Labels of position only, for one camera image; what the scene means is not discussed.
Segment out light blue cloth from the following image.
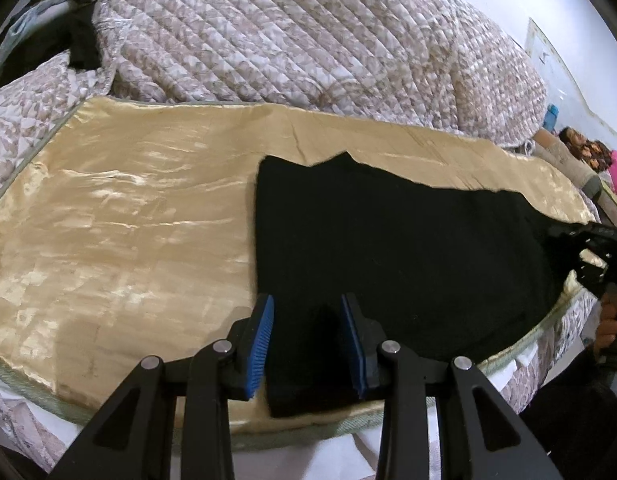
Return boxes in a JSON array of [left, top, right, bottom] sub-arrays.
[[0, 0, 72, 81]]

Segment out white wall poster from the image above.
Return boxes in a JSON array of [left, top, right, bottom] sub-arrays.
[[524, 17, 617, 153]]

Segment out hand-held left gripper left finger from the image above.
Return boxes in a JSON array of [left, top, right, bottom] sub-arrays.
[[48, 293, 277, 480]]

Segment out person's dark clothing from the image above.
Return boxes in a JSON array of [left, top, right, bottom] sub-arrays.
[[515, 345, 617, 480]]

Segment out white bed sheet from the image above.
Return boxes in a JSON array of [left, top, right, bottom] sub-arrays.
[[36, 340, 539, 480]]

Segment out person's right hand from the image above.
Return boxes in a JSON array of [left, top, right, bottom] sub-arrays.
[[594, 287, 617, 358]]

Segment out black pants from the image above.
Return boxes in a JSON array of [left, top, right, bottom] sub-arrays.
[[253, 152, 581, 420]]

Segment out floral quilted comforter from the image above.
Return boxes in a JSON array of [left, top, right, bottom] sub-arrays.
[[0, 0, 598, 461]]

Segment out black cloth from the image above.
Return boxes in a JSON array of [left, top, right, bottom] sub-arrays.
[[58, 0, 106, 71]]

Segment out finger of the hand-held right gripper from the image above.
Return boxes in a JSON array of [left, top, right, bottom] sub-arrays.
[[544, 223, 614, 247], [567, 246, 609, 288]]

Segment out golden satin blanket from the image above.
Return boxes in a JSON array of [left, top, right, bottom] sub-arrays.
[[0, 96, 596, 436]]

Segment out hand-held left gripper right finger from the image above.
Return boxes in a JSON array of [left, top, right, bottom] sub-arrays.
[[340, 292, 565, 480]]

